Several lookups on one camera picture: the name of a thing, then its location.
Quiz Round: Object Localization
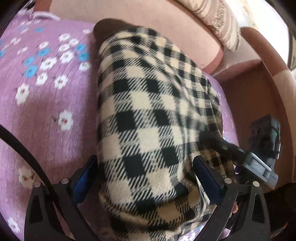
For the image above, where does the black cream checked jacket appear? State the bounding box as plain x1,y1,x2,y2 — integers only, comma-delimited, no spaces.
94,19,234,240

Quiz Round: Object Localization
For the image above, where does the person's right hand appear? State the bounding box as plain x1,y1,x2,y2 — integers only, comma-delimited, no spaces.
231,202,238,215

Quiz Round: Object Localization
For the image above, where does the striped floral pillow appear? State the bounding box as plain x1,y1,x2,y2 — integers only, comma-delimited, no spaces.
178,0,241,52

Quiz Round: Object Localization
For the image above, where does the purple floral bed sheet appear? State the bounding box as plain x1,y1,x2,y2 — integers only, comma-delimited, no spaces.
0,10,240,241

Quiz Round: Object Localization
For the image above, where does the pink quilted headboard cushion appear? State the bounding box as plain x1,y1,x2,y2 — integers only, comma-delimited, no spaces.
33,0,225,72

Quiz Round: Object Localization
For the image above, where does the brown wooden bed frame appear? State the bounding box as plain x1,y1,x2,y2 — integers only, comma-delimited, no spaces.
212,27,295,188

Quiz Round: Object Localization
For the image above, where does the black cable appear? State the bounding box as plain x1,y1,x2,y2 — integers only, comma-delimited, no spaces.
0,124,70,241

